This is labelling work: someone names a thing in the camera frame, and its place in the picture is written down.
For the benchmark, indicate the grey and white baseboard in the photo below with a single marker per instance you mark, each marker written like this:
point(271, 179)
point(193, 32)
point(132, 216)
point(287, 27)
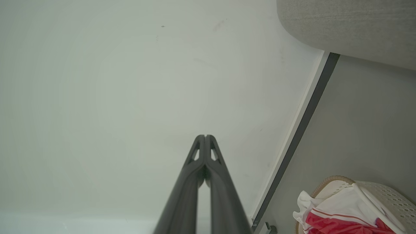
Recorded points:
point(295, 139)

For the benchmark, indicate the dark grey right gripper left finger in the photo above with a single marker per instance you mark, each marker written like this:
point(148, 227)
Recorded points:
point(182, 201)

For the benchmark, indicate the white perforated laundry basket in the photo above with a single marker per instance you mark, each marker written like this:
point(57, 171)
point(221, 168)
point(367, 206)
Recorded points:
point(386, 198)

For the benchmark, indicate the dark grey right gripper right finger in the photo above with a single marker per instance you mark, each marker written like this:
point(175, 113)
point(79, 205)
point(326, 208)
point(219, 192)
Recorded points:
point(224, 201)

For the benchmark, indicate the red and white garment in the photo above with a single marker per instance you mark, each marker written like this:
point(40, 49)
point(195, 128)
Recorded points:
point(341, 211)

